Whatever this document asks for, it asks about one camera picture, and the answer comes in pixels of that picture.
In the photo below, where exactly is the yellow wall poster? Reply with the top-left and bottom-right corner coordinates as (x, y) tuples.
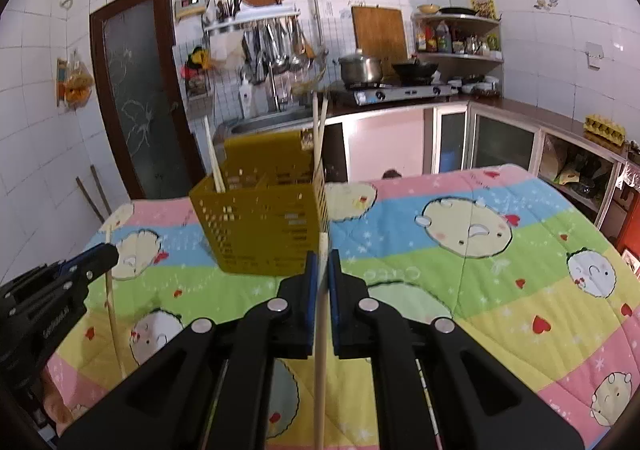
(468, 0), (498, 20)

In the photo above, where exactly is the wall controller box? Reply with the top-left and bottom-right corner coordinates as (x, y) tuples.
(173, 0), (210, 20)

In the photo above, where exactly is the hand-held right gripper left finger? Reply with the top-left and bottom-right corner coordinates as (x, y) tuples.
(57, 251), (321, 450)

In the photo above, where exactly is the metal faucet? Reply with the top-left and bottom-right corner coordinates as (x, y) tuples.
(267, 64), (289, 113)

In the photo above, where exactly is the pink plastic cover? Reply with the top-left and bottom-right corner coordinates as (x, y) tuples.
(612, 162), (640, 191)

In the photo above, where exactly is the white hanging cloth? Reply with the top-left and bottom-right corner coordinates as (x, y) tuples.
(209, 32), (246, 66)

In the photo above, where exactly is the yellow black hanging cloth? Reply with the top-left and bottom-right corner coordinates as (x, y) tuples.
(186, 46), (213, 73)

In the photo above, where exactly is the wooden stick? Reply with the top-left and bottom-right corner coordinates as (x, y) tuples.
(90, 165), (113, 217)
(76, 176), (105, 223)

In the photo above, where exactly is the row of hanging metal utensils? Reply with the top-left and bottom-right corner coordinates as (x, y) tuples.
(242, 17), (321, 83)

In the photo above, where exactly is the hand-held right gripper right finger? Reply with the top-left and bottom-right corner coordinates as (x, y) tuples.
(327, 250), (586, 450)

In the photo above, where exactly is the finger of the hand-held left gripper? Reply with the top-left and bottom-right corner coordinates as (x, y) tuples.
(47, 244), (121, 293)
(56, 249), (105, 273)

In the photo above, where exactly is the yellow egg carton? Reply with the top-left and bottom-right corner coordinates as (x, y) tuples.
(584, 114), (627, 145)

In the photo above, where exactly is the person's left hand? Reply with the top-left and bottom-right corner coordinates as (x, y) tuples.
(41, 367), (77, 433)

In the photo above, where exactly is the stainless steel pot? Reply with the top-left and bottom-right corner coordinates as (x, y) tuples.
(337, 48), (385, 84)

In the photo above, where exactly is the metal corner shelf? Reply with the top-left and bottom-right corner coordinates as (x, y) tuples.
(411, 12), (505, 64)

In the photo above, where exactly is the kitchen counter cabinet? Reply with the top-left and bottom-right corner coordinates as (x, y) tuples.
(320, 97), (631, 231)

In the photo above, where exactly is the dark wooden glass door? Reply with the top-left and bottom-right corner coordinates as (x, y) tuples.
(90, 0), (206, 201)

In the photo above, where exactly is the group of bowls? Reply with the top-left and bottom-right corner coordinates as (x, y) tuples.
(447, 74), (501, 98)

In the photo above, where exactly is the yellow perforated utensil holder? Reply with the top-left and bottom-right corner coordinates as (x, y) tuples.
(189, 130), (331, 277)

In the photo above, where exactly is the cartoon printed colourful blanket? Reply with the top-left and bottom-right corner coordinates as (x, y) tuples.
(40, 164), (640, 450)

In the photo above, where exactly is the black wok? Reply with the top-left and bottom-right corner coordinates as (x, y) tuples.
(391, 57), (441, 83)

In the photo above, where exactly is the gas stove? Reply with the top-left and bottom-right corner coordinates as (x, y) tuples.
(342, 80), (458, 106)

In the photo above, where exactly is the red box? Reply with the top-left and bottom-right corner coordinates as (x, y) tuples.
(617, 190), (640, 275)

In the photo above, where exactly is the wire wall basket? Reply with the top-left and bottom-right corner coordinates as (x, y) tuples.
(185, 72), (211, 100)

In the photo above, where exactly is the metal wall rack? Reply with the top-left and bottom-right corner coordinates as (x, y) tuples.
(202, 4), (302, 34)

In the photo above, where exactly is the rectangular wooden cutting board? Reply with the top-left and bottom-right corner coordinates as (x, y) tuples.
(351, 6), (408, 63)

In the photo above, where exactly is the white pump bottle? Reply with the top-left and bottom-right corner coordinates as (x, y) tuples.
(239, 74), (255, 118)

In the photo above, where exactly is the stainless steel sink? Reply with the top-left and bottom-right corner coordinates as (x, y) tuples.
(215, 107), (321, 141)

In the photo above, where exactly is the plastic bag with orange contents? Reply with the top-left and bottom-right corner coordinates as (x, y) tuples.
(56, 50), (96, 108)

